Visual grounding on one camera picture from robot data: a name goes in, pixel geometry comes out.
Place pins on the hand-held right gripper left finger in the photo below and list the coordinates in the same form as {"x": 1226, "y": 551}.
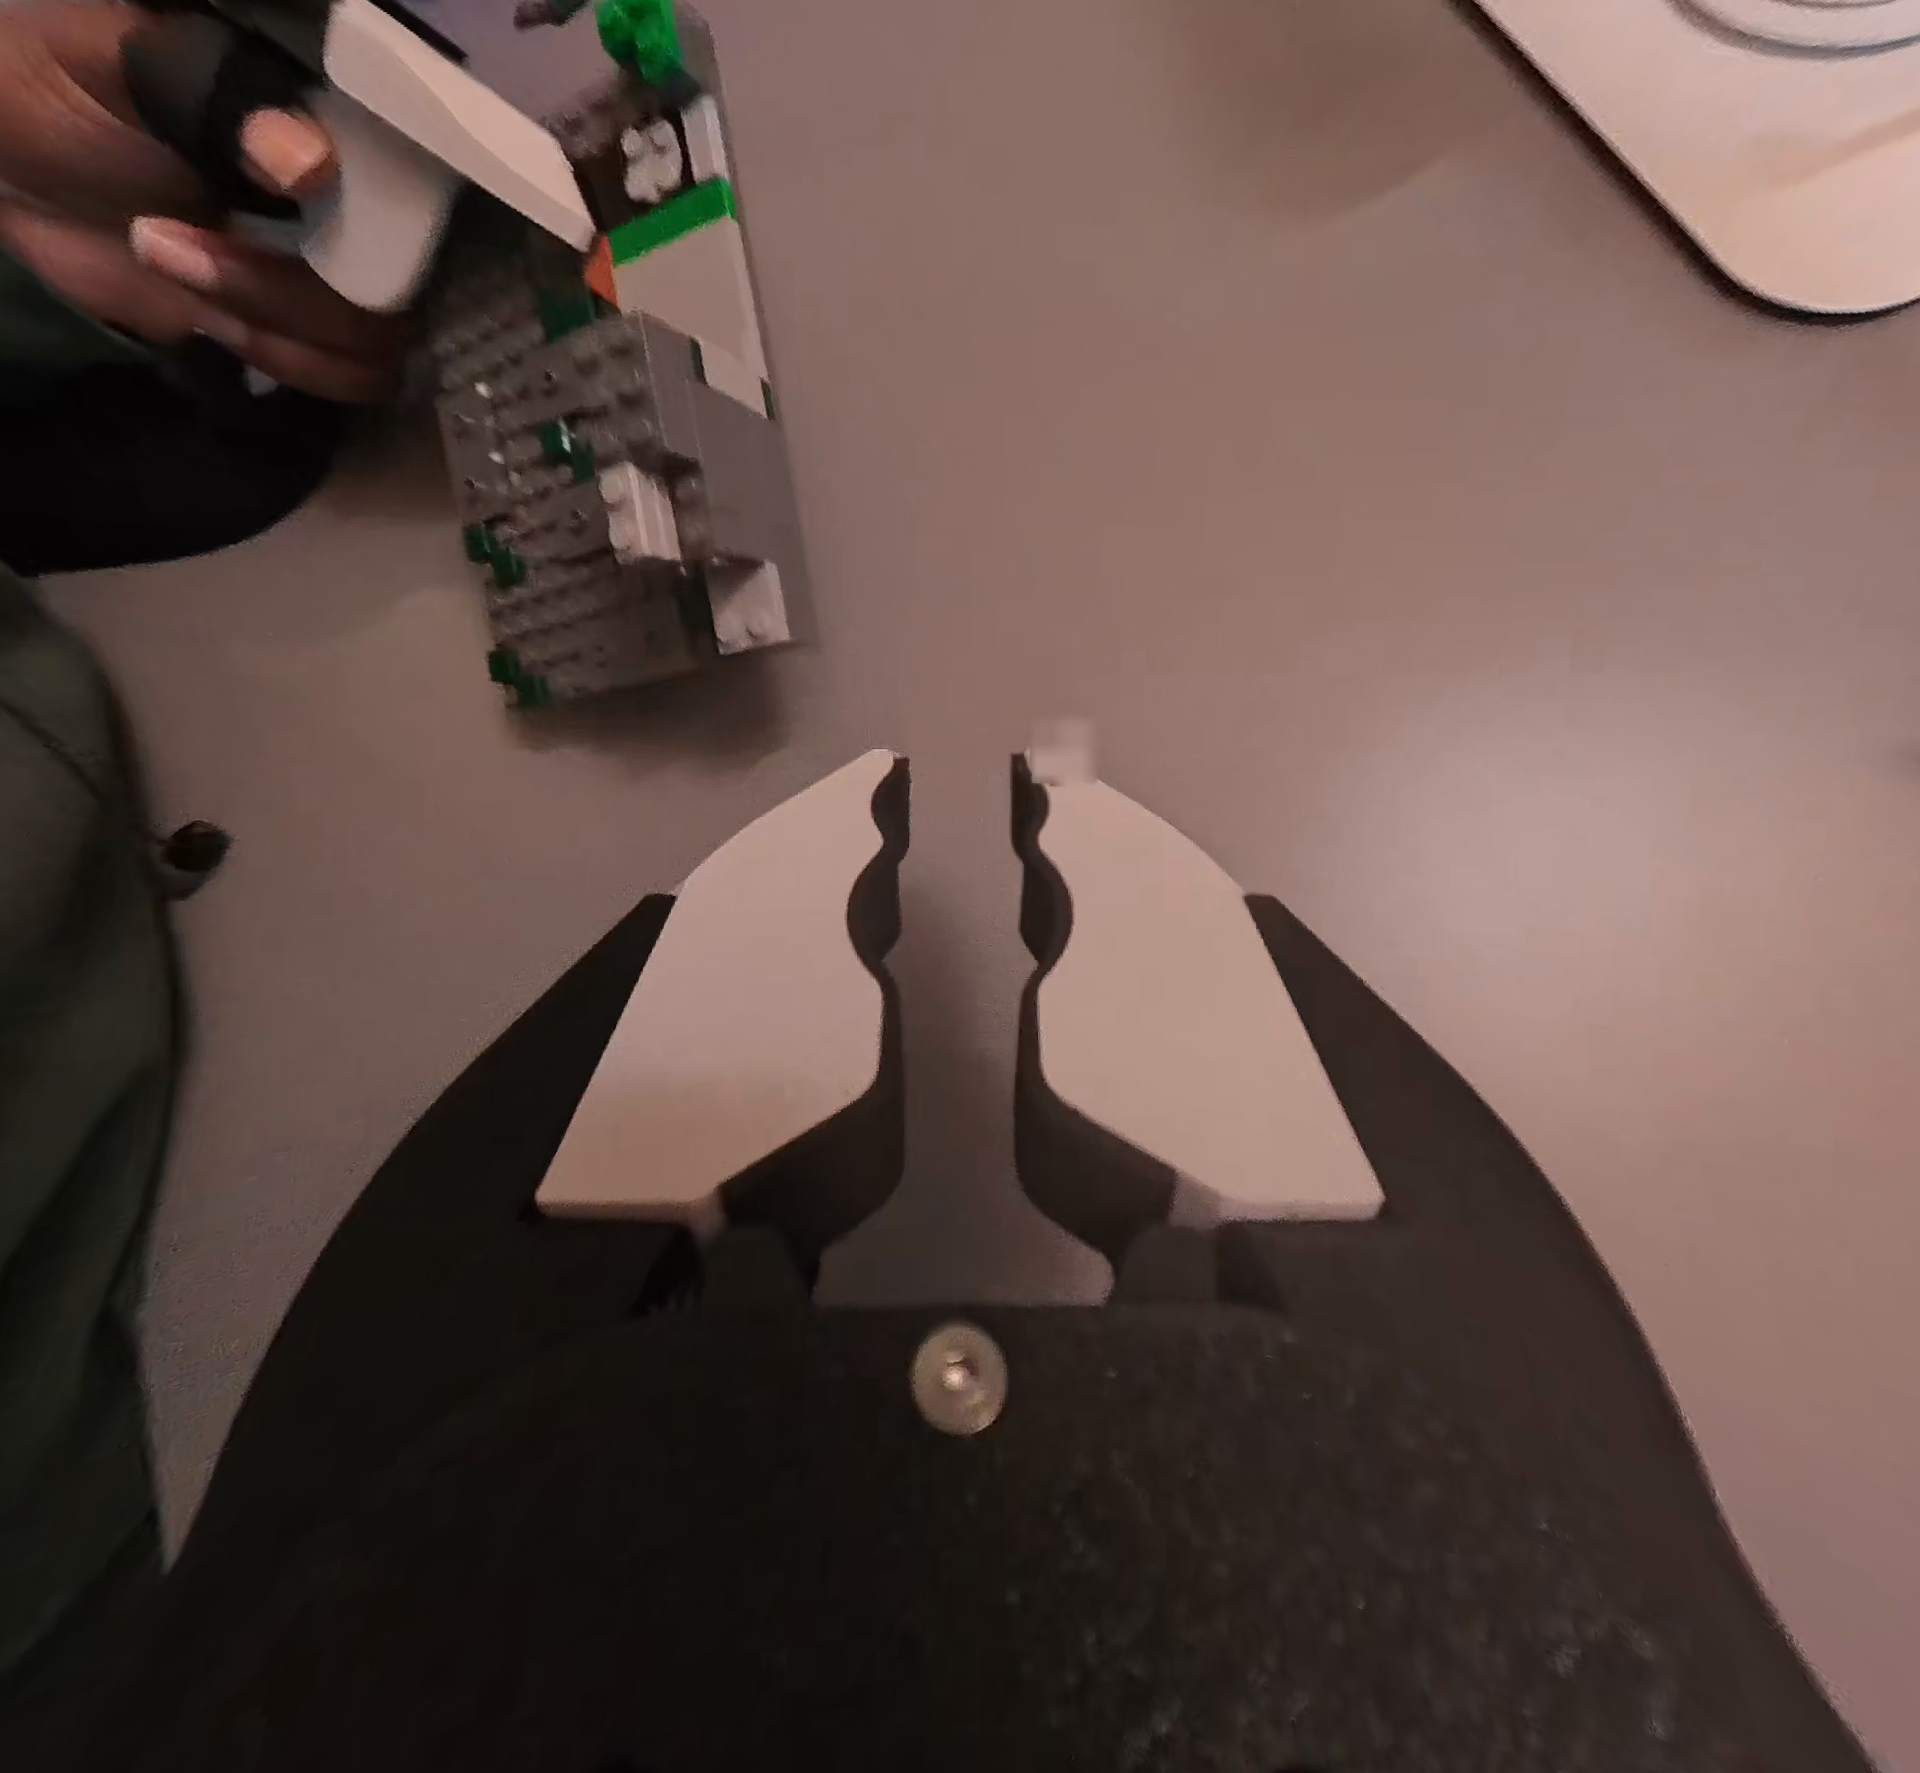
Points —
{"x": 720, "y": 1022}

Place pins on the person's left hand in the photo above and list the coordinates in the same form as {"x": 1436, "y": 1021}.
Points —
{"x": 75, "y": 138}

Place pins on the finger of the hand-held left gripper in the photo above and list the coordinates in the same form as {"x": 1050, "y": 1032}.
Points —
{"x": 450, "y": 101}

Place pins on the person's green sweatshirt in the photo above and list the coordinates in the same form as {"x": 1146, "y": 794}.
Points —
{"x": 75, "y": 1129}

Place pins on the white monitor stand base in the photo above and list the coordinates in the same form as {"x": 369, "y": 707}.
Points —
{"x": 1725, "y": 78}

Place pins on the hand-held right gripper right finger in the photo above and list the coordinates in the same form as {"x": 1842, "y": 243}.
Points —
{"x": 1184, "y": 1039}

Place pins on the small light grey toy brick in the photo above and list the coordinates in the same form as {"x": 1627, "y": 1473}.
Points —
{"x": 1065, "y": 751}

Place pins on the grey desk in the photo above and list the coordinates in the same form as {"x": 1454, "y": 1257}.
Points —
{"x": 1200, "y": 453}

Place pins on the grey green toy brick build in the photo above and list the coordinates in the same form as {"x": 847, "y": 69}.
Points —
{"x": 631, "y": 453}

